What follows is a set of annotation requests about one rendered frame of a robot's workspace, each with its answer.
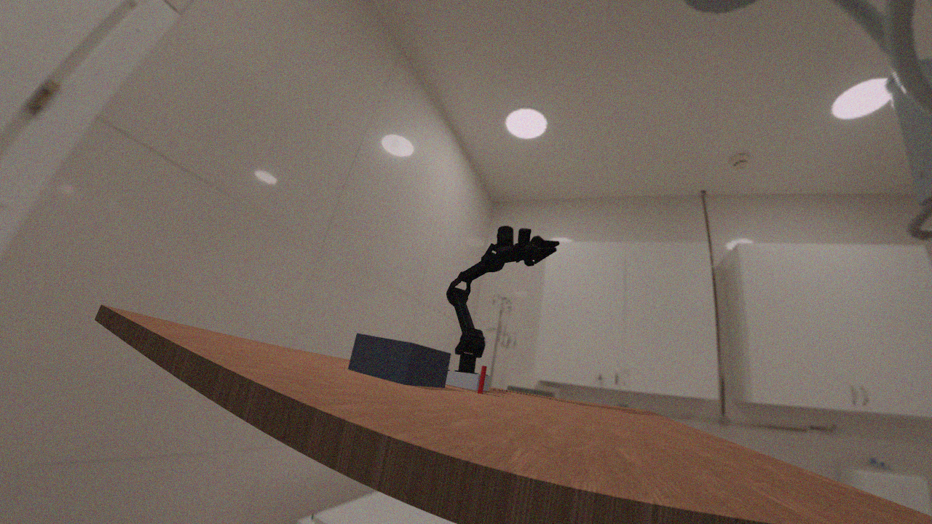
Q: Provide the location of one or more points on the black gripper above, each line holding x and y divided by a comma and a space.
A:
539, 250

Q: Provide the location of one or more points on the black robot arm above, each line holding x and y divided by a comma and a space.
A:
472, 340

